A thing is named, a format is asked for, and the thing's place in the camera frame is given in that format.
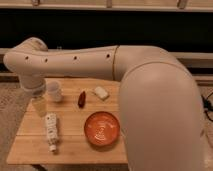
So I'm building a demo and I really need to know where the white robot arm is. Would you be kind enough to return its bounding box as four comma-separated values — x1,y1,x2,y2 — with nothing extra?
3,37,205,171

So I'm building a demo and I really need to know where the white squeeze bottle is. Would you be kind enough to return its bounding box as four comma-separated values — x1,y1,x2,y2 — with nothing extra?
45,113,59,153

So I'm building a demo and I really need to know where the white plastic cup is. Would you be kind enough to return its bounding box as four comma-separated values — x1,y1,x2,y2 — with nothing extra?
46,81,62,102

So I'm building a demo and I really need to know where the red chili pepper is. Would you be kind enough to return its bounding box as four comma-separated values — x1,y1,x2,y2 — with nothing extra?
78,91,86,108

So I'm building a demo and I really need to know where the wooden table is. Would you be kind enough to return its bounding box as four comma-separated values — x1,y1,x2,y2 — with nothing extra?
7,78,127,165

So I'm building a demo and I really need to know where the white soap bar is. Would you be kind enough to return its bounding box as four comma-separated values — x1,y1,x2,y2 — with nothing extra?
94,86,109,100

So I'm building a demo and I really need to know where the orange bowl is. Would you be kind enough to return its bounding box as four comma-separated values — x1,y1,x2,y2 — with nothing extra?
84,111,120,147

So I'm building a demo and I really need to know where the black cable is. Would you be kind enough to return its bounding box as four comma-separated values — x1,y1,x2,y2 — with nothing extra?
200,92,213,122

